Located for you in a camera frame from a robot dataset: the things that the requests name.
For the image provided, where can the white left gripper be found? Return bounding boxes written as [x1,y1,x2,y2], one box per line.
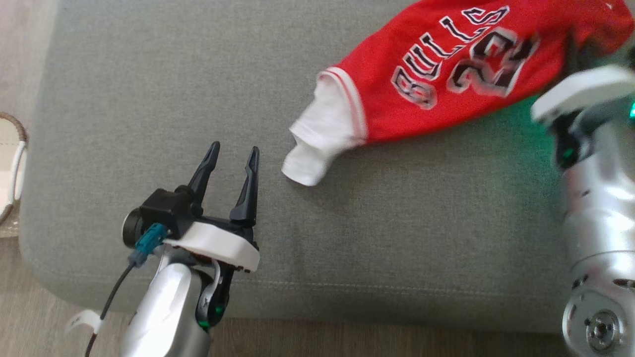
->
[164,141,260,273]

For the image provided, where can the white cable tag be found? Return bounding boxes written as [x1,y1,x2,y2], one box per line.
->
[64,310,105,335]

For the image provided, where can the woven basket white lining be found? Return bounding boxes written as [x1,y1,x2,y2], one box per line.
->
[0,112,29,238]

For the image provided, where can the red Bulls jersey white sleeves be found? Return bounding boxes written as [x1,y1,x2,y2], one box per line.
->
[281,0,635,187]

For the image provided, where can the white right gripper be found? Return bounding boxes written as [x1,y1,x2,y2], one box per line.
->
[530,27,635,124]

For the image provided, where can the teal left cable connector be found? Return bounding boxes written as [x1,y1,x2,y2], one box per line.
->
[128,223,167,268]

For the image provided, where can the grey fabric sofa cushion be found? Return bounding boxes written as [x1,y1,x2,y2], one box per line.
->
[19,0,635,334]

